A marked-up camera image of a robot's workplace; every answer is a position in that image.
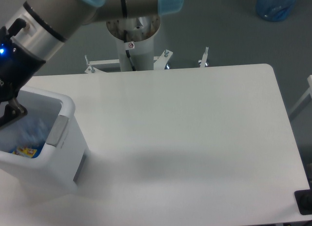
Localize white plastic trash can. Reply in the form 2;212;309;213
0;86;90;193

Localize black device at table edge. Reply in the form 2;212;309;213
294;189;312;215

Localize blue and yellow snack packet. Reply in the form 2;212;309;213
9;144;43;159

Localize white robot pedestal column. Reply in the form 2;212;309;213
106;16;161;72

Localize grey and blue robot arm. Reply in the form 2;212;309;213
0;0;184;128

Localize white frame at right edge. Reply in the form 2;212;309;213
288;75;312;121

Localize black cable on pedestal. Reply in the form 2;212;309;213
123;30;136;71

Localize white pedestal base frame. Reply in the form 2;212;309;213
84;46;210;74

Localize crushed clear plastic water bottle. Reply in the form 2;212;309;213
17;116;49;146

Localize blue plastic bag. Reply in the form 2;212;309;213
255;0;297;22

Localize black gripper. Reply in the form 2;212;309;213
0;26;46;128

